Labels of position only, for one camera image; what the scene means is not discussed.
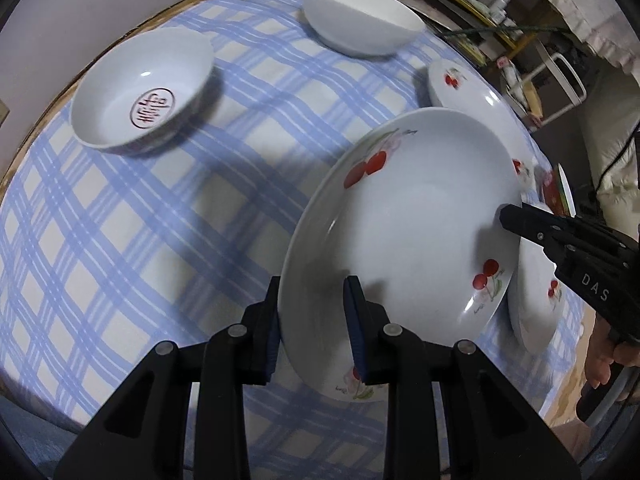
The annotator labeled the small red patterned bowl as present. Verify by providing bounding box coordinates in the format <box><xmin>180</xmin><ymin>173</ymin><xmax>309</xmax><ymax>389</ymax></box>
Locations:
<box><xmin>70</xmin><ymin>27</ymin><xmax>215</xmax><ymax>155</ymax></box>

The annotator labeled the plain white bowl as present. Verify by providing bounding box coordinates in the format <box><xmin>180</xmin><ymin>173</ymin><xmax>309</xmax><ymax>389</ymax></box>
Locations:
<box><xmin>303</xmin><ymin>0</ymin><xmax>426</xmax><ymax>58</ymax></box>

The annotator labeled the large cherry plate front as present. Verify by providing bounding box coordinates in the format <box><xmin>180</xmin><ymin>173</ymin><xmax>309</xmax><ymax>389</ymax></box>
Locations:
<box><xmin>508</xmin><ymin>238</ymin><xmax>565</xmax><ymax>356</ymax></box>

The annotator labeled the large red patterned bowl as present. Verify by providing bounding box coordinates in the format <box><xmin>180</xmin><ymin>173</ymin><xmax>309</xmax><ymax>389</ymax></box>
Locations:
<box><xmin>541</xmin><ymin>164</ymin><xmax>577</xmax><ymax>218</ymax></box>

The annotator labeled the person's right hand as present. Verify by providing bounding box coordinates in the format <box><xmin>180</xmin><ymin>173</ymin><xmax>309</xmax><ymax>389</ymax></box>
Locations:
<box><xmin>585</xmin><ymin>316</ymin><xmax>639</xmax><ymax>389</ymax></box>

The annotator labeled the cream padded chair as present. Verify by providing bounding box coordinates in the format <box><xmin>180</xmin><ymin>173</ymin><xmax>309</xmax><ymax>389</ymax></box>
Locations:
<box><xmin>578</xmin><ymin>63</ymin><xmax>639</xmax><ymax>240</ymax></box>

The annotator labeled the white utility cart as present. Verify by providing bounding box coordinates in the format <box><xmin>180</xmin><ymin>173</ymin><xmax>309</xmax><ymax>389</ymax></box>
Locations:
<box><xmin>497</xmin><ymin>52</ymin><xmax>587</xmax><ymax>132</ymax></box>

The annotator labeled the blue checkered tablecloth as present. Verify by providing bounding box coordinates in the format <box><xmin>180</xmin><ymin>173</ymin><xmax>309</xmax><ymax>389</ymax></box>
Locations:
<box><xmin>0</xmin><ymin>0</ymin><xmax>586</xmax><ymax>480</ymax></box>

